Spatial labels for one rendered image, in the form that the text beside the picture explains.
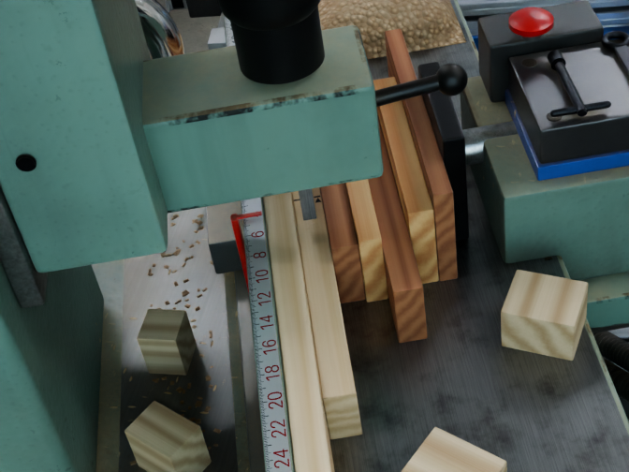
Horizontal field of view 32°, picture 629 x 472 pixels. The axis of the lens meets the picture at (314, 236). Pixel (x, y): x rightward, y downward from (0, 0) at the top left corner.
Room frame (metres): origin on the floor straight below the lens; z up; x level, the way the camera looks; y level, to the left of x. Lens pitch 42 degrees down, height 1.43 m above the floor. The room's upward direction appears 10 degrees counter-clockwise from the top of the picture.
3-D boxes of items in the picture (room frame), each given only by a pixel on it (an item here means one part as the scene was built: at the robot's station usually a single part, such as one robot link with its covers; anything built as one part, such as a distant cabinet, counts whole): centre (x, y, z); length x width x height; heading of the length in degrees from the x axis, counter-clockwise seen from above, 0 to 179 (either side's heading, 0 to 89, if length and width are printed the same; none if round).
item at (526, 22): (0.63, -0.17, 1.02); 0.03 x 0.03 x 0.01
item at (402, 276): (0.58, -0.05, 0.92); 0.23 x 0.02 x 0.05; 0
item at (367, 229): (0.63, -0.04, 0.93); 0.24 x 0.01 x 0.06; 0
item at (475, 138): (0.59, -0.13, 0.95); 0.09 x 0.07 x 0.09; 0
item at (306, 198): (0.55, 0.00, 0.97); 0.01 x 0.01 x 0.05; 0
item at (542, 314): (0.46, -0.13, 0.92); 0.05 x 0.04 x 0.03; 61
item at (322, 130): (0.55, 0.02, 1.03); 0.14 x 0.07 x 0.09; 90
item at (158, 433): (0.48, 0.13, 0.82); 0.04 x 0.03 x 0.04; 46
